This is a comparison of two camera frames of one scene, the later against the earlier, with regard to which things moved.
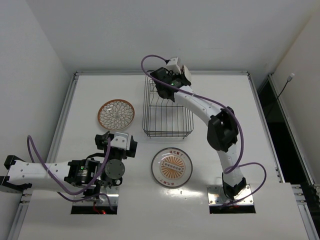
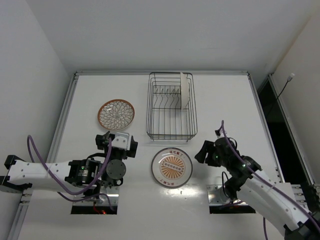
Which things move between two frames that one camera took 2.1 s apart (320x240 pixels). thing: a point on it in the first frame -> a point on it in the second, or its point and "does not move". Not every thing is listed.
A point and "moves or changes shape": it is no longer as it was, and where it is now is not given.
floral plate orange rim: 184,70 moves or changes shape
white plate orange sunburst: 172,167 does not move
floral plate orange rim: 116,114 does not move
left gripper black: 101,142 does not move
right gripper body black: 158,75 -> 204,152
